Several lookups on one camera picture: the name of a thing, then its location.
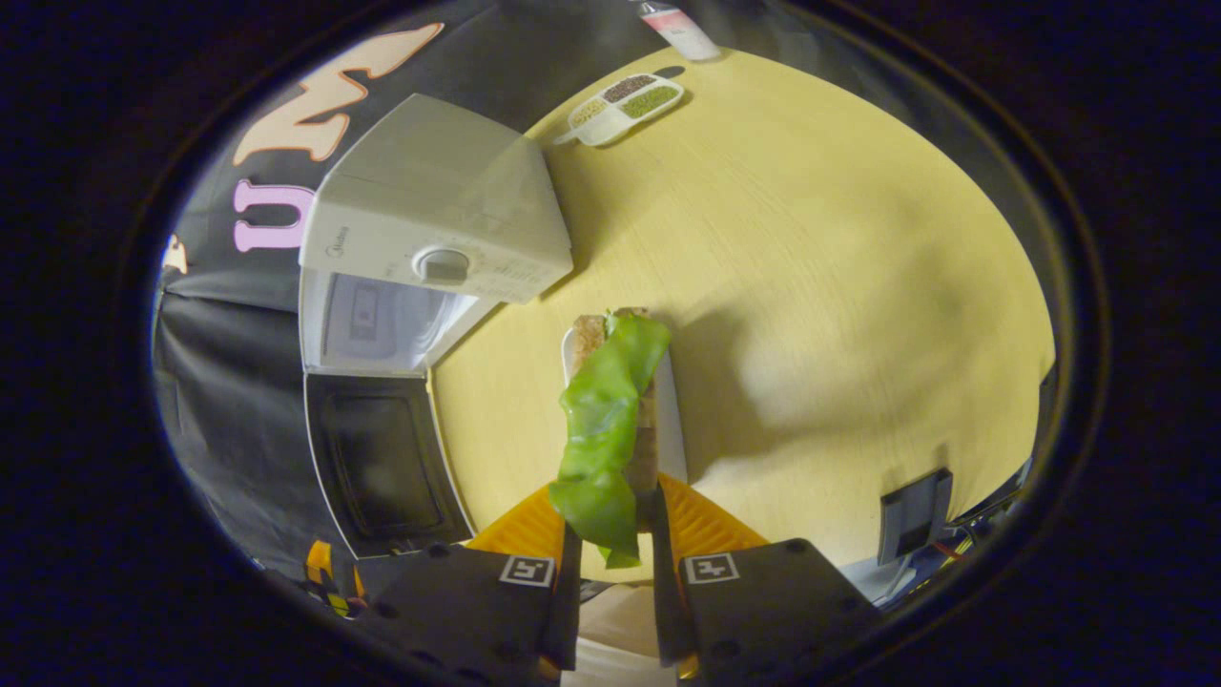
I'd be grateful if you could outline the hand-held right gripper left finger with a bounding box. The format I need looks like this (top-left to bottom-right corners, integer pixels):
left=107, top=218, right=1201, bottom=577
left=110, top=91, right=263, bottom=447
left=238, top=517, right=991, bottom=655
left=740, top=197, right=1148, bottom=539
left=358, top=482, right=583, bottom=674

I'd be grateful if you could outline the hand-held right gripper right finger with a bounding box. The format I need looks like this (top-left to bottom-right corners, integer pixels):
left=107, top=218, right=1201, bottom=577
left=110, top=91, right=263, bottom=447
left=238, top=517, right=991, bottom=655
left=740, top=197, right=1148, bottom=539
left=651, top=472, right=883, bottom=680

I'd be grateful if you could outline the sandwich with green lettuce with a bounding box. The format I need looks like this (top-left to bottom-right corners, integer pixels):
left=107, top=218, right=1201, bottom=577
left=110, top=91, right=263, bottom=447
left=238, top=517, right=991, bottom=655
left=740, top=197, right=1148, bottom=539
left=548, top=307, right=673, bottom=571

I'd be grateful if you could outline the white microwave oven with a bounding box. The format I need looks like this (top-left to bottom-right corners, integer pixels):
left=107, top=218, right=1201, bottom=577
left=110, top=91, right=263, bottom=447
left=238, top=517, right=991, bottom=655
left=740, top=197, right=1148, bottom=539
left=298, top=93, right=575, bottom=561

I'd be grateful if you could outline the black backdrop cloth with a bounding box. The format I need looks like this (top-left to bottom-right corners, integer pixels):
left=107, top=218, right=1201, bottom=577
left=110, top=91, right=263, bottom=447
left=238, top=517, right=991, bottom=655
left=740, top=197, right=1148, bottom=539
left=153, top=0, right=611, bottom=578

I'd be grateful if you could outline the white plate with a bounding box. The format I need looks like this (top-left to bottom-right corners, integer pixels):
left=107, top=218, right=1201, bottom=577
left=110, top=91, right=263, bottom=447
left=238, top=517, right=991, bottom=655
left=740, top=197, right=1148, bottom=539
left=561, top=323, right=690, bottom=486

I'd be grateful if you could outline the white divided tray of beans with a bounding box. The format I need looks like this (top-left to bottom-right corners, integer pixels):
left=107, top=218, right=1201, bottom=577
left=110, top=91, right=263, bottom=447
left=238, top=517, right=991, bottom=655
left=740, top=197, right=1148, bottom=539
left=555, top=73, right=686, bottom=148

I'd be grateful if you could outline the small clear bottle pink label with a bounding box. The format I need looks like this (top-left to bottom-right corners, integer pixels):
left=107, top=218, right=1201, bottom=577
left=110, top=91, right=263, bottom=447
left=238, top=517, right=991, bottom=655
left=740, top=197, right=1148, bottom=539
left=637, top=0, right=722, bottom=62

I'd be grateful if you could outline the bundle of coloured cables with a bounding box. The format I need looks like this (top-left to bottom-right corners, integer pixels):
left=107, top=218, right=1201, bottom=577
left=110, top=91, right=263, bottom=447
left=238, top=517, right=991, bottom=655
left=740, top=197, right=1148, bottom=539
left=897, top=477, right=1036, bottom=612

